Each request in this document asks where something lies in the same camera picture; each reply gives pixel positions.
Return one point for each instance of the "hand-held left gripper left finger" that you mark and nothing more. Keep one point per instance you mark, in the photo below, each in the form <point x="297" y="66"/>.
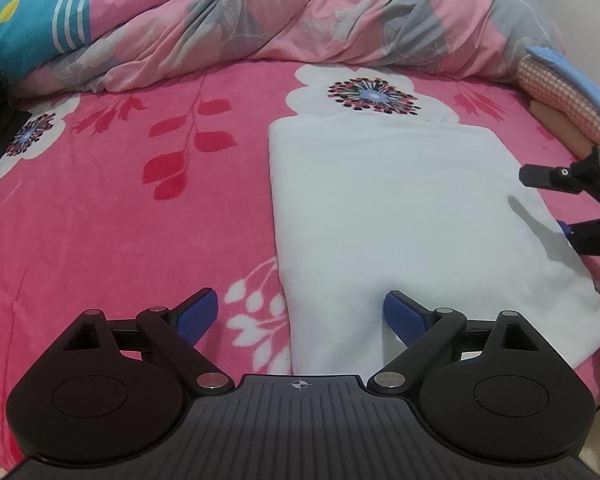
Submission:
<point x="200" y="317"/>

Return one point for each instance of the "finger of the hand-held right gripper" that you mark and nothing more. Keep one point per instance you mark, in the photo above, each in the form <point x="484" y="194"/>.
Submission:
<point x="595" y="235"/>
<point x="545" y="176"/>

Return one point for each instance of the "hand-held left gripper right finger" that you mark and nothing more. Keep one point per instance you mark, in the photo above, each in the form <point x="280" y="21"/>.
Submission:
<point x="404" y="317"/>

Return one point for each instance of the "white sweatshirt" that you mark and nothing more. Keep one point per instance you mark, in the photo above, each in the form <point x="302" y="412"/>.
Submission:
<point x="405" y="210"/>

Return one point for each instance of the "beige cushion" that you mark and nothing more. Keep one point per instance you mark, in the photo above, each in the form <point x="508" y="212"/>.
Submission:
<point x="560" y="127"/>

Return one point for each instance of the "pink checked pillow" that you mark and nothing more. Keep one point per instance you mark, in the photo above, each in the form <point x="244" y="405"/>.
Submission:
<point x="565" y="90"/>

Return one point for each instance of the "pink floral bed blanket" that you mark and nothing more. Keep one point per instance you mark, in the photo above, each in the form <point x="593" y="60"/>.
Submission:
<point x="105" y="235"/>

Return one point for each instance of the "pink grey floral quilt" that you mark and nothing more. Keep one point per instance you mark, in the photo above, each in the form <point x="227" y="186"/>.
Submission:
<point x="290" y="20"/>

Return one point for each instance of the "blue pink striped pillow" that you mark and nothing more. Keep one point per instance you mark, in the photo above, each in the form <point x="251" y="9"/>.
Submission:
<point x="30" y="15"/>

